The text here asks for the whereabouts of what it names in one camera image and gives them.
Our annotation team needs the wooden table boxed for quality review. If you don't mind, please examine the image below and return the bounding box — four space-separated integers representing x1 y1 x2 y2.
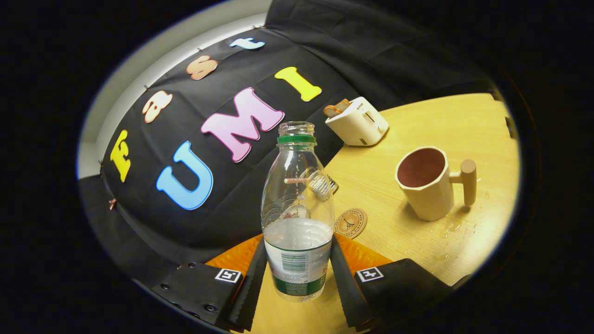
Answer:
241 93 520 334

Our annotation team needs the cream cup with wooden handle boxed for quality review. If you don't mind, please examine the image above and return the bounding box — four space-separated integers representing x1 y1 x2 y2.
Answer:
395 146 478 222

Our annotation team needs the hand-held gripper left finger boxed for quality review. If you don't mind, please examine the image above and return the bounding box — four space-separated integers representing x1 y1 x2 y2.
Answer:
151 233 269 332

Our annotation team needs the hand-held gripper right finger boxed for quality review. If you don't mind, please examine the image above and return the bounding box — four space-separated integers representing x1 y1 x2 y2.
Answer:
329 233 471 332

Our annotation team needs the white toaster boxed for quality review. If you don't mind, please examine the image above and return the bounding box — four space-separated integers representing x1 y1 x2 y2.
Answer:
325 96 389 147

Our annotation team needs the black backdrop cloth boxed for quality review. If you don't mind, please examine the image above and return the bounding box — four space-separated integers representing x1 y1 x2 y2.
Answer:
79 0 502 297

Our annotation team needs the clear plastic juice bottle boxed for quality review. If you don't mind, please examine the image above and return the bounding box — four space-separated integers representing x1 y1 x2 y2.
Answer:
261 121 336 303

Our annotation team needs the round wooden coaster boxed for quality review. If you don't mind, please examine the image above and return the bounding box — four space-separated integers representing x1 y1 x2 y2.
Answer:
333 208 368 240

